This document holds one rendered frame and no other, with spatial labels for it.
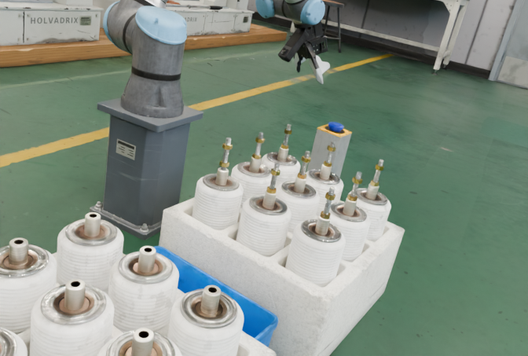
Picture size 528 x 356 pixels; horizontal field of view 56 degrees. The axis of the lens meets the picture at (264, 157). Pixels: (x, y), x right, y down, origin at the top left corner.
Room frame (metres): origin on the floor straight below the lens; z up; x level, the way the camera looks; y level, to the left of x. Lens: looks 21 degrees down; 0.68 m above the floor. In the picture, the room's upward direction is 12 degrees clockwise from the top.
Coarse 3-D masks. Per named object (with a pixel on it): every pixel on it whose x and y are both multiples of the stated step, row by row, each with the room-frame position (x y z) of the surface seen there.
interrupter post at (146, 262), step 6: (144, 246) 0.60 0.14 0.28; (150, 246) 0.61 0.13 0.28; (144, 252) 0.59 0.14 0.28; (150, 252) 0.59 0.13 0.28; (144, 258) 0.59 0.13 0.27; (150, 258) 0.59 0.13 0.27; (138, 264) 0.59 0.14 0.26; (144, 264) 0.59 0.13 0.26; (150, 264) 0.59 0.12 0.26; (144, 270) 0.59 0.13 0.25; (150, 270) 0.59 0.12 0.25
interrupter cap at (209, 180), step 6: (210, 174) 0.95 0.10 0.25; (216, 174) 0.96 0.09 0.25; (204, 180) 0.92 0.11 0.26; (210, 180) 0.93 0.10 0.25; (228, 180) 0.95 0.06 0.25; (234, 180) 0.95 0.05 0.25; (210, 186) 0.90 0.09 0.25; (216, 186) 0.90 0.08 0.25; (222, 186) 0.91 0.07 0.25; (228, 186) 0.91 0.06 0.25; (234, 186) 0.92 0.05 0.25
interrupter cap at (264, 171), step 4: (240, 164) 1.04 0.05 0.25; (244, 164) 1.04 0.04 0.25; (248, 164) 1.05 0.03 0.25; (260, 164) 1.06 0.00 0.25; (240, 168) 1.02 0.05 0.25; (244, 168) 1.02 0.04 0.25; (248, 168) 1.03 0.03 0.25; (260, 168) 1.05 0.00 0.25; (264, 168) 1.05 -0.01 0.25; (268, 168) 1.05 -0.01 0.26; (244, 172) 1.00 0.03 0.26; (248, 172) 1.01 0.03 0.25; (252, 172) 1.02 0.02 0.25; (256, 172) 1.02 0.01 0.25; (260, 172) 1.03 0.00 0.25; (264, 172) 1.02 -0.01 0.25; (268, 172) 1.03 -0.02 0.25; (252, 176) 0.99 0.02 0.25; (256, 176) 1.00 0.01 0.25; (260, 176) 1.00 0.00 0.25; (264, 176) 1.00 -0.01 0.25
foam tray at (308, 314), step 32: (192, 224) 0.87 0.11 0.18; (192, 256) 0.85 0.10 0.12; (224, 256) 0.82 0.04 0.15; (256, 256) 0.80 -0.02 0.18; (384, 256) 0.94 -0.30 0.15; (256, 288) 0.78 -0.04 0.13; (288, 288) 0.75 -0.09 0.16; (320, 288) 0.74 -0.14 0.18; (352, 288) 0.80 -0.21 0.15; (384, 288) 1.03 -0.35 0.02; (288, 320) 0.74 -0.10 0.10; (320, 320) 0.71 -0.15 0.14; (352, 320) 0.86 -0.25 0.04; (288, 352) 0.73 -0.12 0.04; (320, 352) 0.73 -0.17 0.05
